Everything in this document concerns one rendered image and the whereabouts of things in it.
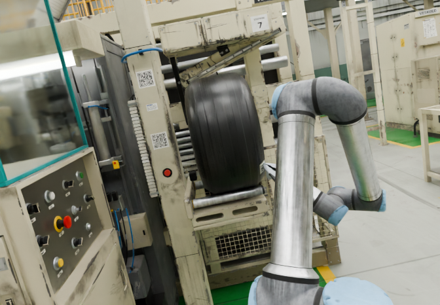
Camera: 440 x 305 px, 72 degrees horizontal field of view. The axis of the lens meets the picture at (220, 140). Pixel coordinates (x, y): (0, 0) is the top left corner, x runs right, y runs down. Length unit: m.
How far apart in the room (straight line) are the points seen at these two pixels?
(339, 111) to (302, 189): 0.25
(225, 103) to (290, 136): 0.44
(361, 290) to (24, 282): 0.85
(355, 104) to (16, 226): 0.97
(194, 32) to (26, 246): 1.24
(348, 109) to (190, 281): 1.18
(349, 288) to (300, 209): 0.21
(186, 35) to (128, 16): 0.35
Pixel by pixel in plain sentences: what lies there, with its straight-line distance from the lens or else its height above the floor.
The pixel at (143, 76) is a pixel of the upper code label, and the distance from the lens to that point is 1.45.
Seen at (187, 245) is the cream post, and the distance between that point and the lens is 1.62.
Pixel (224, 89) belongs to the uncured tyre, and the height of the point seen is 1.39.
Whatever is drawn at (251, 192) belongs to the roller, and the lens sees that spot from 1.44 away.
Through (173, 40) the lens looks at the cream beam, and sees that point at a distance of 1.72.
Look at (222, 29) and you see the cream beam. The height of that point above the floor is 1.71.
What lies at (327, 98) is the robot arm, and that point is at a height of 1.31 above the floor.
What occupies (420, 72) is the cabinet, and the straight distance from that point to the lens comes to 5.83.
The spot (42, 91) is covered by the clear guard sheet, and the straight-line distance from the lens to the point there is 1.20.
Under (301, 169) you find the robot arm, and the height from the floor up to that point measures 1.14.
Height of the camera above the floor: 1.40
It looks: 9 degrees down
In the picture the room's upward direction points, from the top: 11 degrees counter-clockwise
